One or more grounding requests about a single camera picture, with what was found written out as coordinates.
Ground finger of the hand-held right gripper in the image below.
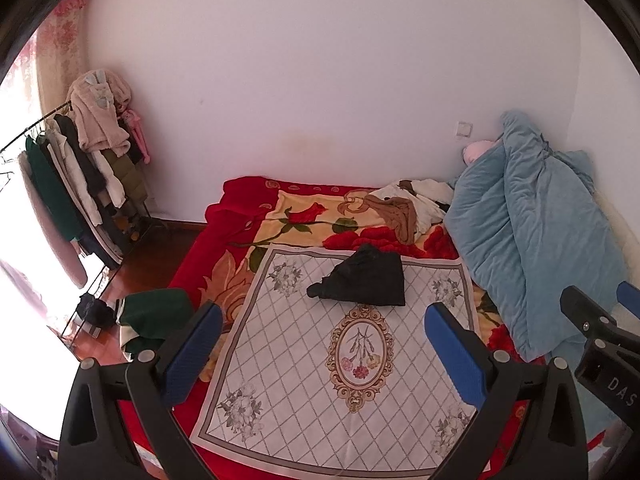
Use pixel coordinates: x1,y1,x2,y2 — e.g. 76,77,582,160
560,285,640,354
616,280,640,309

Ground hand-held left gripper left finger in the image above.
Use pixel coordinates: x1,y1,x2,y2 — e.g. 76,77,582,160
59,301,224,480

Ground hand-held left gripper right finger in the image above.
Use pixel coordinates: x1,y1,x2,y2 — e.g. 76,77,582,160
424,302,588,480

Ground black jacket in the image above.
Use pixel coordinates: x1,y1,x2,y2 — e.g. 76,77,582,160
306,243,407,307

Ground dark clothes heap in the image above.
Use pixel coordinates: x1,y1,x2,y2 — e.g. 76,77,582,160
76,292,118,331

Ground pile of brown white clothes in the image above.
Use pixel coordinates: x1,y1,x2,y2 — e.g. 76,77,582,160
372,178,456,236

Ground black metal clothes rack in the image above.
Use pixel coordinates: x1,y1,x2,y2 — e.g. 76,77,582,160
0,100,151,341

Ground green garment with striped cuffs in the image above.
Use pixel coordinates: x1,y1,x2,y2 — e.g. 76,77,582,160
116,289,195,361

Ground cream fluffy blanket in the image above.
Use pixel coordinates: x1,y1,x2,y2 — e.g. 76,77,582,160
597,190,640,281

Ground white checked floral mat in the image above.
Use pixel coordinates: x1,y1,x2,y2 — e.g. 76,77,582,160
190,244,483,478

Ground light blue quilt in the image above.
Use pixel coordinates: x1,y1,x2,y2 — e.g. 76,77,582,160
444,111,640,436

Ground brown garment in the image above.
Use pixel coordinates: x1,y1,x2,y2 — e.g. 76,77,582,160
362,195,418,246

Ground red floral blanket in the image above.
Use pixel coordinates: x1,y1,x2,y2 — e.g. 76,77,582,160
145,176,606,480

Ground pink pillow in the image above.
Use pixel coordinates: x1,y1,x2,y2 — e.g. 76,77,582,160
461,140,501,166

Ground pink plush toy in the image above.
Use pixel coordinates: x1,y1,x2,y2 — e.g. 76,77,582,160
120,109,152,166

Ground pink fluffy robe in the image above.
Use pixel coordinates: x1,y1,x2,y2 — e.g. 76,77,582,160
67,68,135,157

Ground pink floral curtain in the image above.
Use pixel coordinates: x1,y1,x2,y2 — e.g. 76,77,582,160
35,0,91,116

